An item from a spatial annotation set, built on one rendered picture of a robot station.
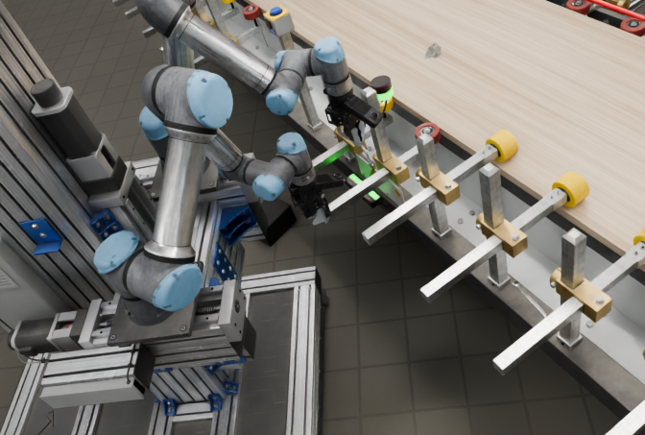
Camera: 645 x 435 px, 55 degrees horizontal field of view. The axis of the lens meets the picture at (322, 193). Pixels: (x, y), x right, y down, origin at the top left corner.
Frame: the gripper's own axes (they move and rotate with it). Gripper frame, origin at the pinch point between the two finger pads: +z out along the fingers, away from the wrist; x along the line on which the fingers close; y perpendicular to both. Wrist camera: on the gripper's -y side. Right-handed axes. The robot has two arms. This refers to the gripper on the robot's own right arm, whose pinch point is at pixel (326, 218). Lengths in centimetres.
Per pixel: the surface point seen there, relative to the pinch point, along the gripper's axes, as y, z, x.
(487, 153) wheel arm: -43, -13, 26
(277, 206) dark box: -7, 71, -88
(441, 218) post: -26.7, 3.7, 22.8
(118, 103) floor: 24, 83, -272
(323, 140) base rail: -25, 13, -46
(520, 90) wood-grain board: -74, -8, 8
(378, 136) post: -25.7, -15.3, -2.2
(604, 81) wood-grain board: -93, -8, 24
